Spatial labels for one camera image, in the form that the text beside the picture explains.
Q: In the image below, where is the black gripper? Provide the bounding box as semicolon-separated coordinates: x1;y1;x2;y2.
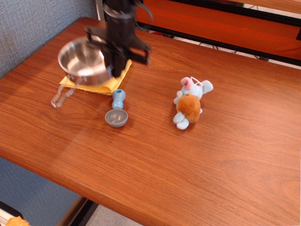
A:
85;15;151;78

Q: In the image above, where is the silver steel pot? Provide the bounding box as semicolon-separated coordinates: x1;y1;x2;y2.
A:
51;37;113;108

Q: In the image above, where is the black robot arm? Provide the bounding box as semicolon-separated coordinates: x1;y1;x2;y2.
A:
85;0;153;78

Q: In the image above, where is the yellow cloth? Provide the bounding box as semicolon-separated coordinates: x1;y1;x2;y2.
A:
60;60;132;96

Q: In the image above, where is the blue grey measuring scoop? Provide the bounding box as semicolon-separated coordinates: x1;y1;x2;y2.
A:
105;89;128;128

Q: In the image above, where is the blue plush mouse toy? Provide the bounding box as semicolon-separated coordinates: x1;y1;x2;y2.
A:
173;77;214;130

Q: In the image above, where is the orange object at corner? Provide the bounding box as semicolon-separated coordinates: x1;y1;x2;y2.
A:
6;217;30;226

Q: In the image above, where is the orange panel with black frame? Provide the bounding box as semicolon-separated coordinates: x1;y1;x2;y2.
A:
137;0;301;65

